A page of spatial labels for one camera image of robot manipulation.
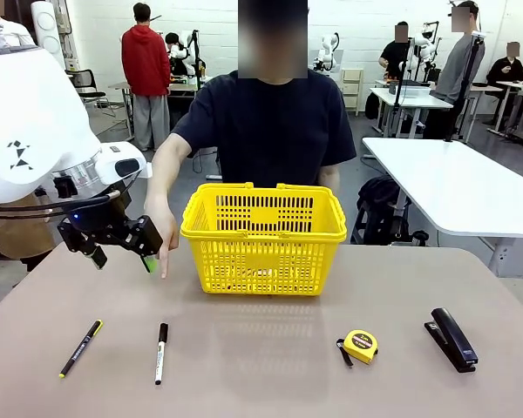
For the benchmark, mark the black camera stand pole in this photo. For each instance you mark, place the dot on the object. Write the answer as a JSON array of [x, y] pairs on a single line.
[[464, 82]]

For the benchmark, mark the dark-haired person bent over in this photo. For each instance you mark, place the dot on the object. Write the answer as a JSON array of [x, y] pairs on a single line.
[[174, 43]]

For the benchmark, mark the black stapler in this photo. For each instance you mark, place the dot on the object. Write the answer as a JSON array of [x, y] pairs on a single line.
[[453, 339]]

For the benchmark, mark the person in grey sweater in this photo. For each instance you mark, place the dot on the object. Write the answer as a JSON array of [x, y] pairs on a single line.
[[457, 61]]

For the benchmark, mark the black backpack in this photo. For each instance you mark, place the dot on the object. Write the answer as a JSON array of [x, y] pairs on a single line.
[[377, 209]]

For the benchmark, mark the person's right forearm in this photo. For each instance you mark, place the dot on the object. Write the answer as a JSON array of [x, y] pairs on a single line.
[[165, 174]]

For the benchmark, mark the person in navy t-shirt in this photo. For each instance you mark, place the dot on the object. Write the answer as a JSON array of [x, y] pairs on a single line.
[[266, 130]]

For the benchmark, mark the black chair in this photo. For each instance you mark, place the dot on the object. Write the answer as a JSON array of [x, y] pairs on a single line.
[[89, 85]]

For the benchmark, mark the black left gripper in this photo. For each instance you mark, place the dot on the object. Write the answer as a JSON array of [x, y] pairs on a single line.
[[98, 220]]

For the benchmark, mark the person in red hoodie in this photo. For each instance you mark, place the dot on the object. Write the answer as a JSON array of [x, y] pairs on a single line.
[[146, 61]]

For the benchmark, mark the person's left forearm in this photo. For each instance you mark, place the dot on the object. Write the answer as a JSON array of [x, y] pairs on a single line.
[[330, 178]]

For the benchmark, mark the person's right hand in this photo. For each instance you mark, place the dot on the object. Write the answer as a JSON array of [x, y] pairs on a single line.
[[170, 231]]

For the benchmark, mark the yellow tape measure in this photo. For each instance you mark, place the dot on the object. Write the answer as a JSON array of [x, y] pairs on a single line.
[[362, 344]]

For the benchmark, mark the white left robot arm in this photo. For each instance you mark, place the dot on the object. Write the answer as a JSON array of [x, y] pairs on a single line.
[[26, 130]]

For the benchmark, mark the yellow plastic shopping basket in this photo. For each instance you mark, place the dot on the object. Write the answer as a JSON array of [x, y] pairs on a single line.
[[261, 261]]

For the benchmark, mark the seated person in black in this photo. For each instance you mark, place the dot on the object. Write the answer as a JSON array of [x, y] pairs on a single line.
[[507, 69]]

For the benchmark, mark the black highlighter pen yellow tips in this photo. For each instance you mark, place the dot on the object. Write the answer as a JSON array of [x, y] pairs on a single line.
[[80, 349]]

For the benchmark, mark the large white table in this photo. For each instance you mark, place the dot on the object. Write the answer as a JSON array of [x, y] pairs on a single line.
[[453, 183]]

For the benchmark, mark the white marker black cap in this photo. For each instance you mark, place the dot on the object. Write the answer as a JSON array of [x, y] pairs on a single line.
[[161, 352]]

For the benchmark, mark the person in black shirt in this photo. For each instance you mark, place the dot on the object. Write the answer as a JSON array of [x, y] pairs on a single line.
[[394, 52]]

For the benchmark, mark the white drawer cabinet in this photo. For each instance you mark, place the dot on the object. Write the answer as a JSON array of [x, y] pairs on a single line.
[[352, 89]]

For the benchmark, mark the white standing air conditioner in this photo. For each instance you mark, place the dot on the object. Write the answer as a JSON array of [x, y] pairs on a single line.
[[47, 26]]

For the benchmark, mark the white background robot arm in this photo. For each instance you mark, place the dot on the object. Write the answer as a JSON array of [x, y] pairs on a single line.
[[329, 45], [423, 43], [191, 48]]

